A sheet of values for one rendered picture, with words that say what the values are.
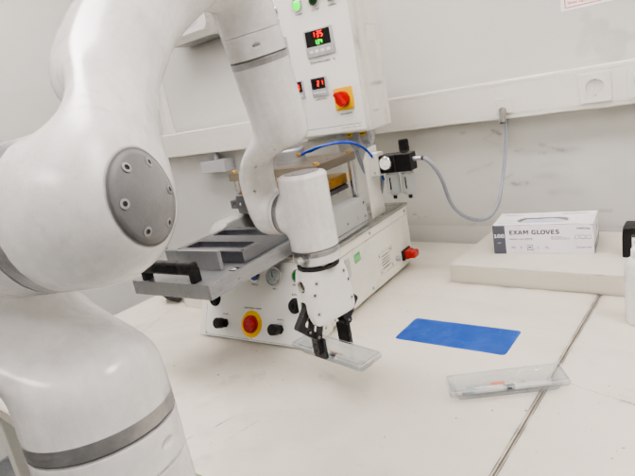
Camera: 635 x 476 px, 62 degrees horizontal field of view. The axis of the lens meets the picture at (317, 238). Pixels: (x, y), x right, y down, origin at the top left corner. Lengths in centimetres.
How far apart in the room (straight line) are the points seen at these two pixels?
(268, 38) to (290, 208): 26
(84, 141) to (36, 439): 22
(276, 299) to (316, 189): 39
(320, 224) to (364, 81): 57
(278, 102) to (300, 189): 14
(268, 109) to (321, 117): 62
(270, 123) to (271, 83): 6
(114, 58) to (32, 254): 19
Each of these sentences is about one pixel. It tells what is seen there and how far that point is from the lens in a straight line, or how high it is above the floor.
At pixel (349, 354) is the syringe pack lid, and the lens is 96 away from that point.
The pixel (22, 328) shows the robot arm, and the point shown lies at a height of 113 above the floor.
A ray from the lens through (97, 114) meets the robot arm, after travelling 41.
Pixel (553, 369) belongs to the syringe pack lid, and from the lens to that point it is 96.
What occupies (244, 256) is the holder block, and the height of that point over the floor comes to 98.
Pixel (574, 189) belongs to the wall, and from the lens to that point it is 156.
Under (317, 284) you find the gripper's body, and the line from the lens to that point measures 91.
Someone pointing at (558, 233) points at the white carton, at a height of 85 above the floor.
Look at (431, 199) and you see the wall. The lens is 171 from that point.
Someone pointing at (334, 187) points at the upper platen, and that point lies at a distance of 132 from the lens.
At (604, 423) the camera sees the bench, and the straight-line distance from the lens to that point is 89.
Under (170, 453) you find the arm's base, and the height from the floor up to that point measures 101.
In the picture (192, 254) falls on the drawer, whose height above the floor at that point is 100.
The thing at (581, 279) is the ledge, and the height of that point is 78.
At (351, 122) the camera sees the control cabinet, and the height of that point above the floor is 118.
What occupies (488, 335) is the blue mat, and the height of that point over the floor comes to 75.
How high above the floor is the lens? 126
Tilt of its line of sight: 15 degrees down
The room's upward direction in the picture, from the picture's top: 11 degrees counter-clockwise
